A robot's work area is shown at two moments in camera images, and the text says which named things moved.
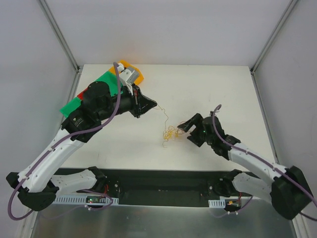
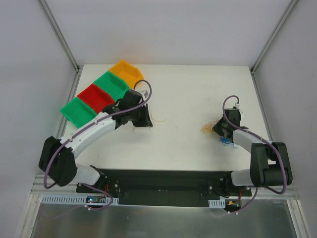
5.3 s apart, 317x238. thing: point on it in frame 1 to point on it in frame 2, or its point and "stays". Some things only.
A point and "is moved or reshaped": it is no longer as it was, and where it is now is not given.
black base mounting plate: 159,187 stays
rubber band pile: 171,132 is moved or reshaped
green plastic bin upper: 111,80 stays
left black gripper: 136,102 to 147,115
